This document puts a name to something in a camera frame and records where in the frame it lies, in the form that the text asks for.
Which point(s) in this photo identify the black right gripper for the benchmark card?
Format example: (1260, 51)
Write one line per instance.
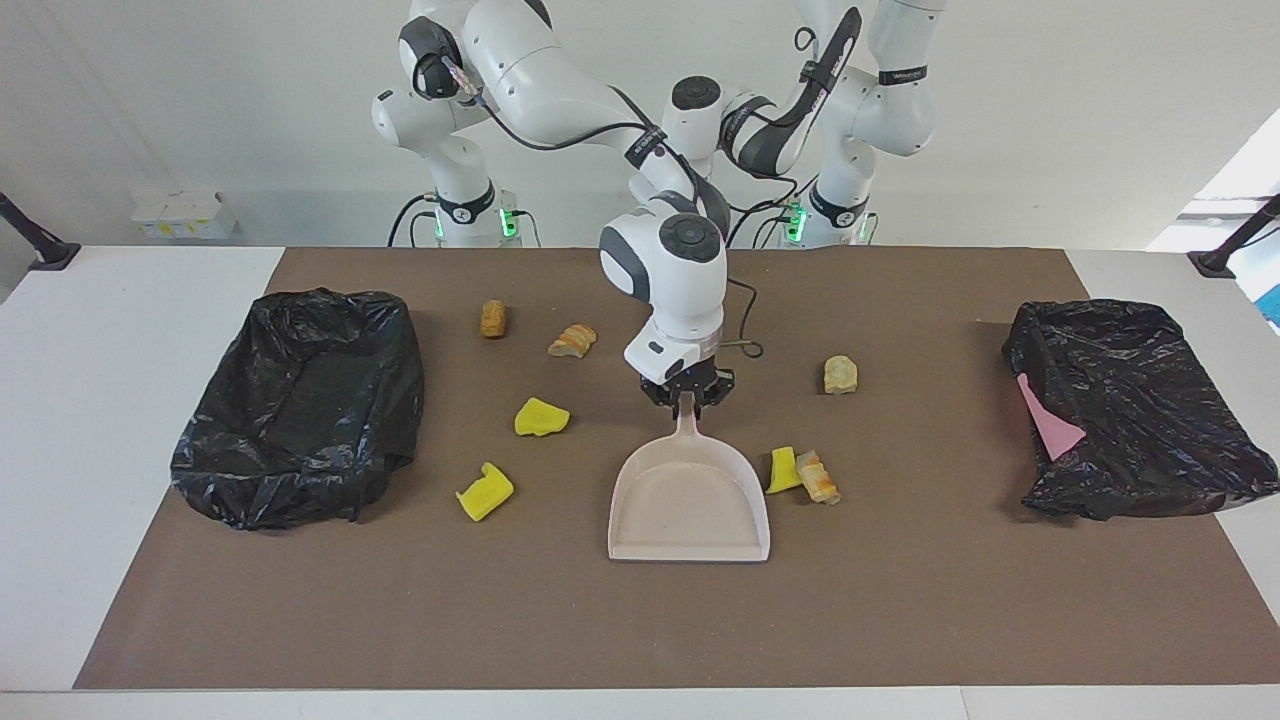
(690, 378)

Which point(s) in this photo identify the beige plastic dustpan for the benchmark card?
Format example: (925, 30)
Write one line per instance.
(690, 500)

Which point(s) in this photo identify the small yellow sponge wedge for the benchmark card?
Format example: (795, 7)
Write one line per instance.
(782, 470)

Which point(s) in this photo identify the orange striped bread slice toy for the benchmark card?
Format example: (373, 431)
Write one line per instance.
(573, 341)

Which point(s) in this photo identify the pale bun foam toy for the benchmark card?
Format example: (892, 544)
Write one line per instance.
(840, 375)

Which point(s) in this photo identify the orange striped roll toy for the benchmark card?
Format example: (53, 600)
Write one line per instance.
(820, 480)

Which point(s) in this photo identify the brown nugget foam toy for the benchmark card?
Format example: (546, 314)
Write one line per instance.
(493, 319)

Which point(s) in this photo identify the notched yellow sponge piece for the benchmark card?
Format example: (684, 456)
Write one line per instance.
(485, 493)

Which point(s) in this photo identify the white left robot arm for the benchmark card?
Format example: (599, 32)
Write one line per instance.
(895, 100)

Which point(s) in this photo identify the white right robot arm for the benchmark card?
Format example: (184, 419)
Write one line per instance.
(520, 70)

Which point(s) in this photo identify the black trash bag bin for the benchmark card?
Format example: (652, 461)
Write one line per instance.
(300, 400)

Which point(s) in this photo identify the black bag bin with board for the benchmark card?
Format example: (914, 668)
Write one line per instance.
(1150, 430)

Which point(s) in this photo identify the brown table mat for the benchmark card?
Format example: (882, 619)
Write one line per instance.
(600, 620)

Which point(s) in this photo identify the pink flat board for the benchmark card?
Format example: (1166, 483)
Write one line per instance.
(1050, 430)

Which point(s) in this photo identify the blue object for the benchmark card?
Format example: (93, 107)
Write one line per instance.
(1273, 305)

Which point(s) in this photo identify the white wall socket boxes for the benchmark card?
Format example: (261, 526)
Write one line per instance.
(185, 215)

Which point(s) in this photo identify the black camera stand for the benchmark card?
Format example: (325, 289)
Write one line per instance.
(1215, 262)
(50, 252)

